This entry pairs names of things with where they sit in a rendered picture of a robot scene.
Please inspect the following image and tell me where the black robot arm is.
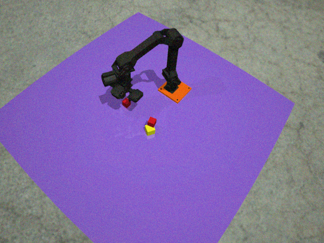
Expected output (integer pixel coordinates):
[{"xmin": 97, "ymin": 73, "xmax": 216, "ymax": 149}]
[{"xmin": 101, "ymin": 28, "xmax": 184, "ymax": 99}]

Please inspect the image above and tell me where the yellow cube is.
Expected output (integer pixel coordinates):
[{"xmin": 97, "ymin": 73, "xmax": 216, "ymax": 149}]
[{"xmin": 145, "ymin": 125, "xmax": 155, "ymax": 136}]

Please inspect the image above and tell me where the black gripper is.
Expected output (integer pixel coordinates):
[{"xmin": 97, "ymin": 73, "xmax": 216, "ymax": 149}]
[{"xmin": 110, "ymin": 78, "xmax": 143, "ymax": 103}]

